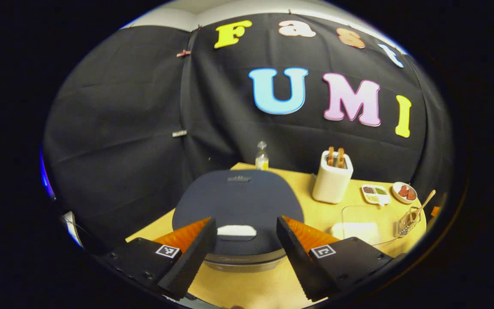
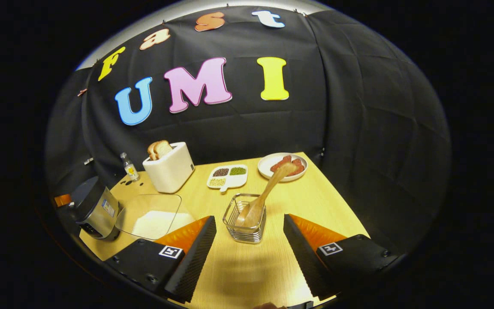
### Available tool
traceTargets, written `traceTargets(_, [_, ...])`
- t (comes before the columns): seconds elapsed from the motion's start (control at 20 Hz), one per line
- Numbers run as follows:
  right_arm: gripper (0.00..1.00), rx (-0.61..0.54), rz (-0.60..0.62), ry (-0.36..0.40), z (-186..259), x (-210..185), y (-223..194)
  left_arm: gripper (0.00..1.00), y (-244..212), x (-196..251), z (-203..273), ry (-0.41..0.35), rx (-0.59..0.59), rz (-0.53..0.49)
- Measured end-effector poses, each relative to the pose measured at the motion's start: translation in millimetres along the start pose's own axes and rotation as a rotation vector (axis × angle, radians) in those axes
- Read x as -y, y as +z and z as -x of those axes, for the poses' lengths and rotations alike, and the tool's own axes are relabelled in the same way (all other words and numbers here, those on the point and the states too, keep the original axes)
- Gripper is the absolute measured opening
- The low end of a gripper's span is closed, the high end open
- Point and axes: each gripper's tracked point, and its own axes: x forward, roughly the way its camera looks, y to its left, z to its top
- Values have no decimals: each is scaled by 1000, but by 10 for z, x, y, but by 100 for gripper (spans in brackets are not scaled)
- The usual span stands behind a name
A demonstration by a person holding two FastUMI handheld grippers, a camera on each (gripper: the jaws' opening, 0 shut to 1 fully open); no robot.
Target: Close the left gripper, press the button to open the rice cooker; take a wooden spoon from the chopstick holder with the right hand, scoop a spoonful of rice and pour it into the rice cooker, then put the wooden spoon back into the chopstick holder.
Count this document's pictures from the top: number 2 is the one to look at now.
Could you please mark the red clothes peg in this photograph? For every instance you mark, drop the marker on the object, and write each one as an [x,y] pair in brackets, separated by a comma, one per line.
[82,92]

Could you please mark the black backdrop cloth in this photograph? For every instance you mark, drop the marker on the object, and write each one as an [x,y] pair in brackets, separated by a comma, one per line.
[358,107]

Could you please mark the toast bread slice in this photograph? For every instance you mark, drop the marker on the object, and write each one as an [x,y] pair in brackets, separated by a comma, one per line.
[163,148]
[152,151]

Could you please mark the red meat piece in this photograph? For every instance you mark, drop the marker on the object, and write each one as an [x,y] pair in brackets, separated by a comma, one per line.
[278,164]
[299,167]

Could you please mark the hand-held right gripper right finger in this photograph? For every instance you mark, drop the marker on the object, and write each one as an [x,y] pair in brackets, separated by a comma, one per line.
[305,262]

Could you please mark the white toaster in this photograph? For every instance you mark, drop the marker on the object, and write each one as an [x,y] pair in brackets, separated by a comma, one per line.
[170,171]

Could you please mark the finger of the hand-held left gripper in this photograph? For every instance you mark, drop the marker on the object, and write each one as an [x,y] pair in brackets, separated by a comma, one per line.
[62,200]

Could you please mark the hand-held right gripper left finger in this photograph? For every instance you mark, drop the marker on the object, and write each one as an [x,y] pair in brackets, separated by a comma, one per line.
[193,266]

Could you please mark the wooden spoon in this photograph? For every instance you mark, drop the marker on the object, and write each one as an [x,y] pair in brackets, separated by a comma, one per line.
[251,212]

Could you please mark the silver black rice cooker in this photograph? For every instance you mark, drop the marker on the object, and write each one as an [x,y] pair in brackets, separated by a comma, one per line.
[94,210]

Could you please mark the small glass bottle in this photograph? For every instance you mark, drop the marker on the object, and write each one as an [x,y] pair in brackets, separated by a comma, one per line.
[130,169]

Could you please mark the white divided bean dish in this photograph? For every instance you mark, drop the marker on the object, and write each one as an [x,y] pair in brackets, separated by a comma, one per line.
[234,180]

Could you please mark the white round plate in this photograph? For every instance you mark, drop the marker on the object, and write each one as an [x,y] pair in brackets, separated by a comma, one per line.
[266,165]

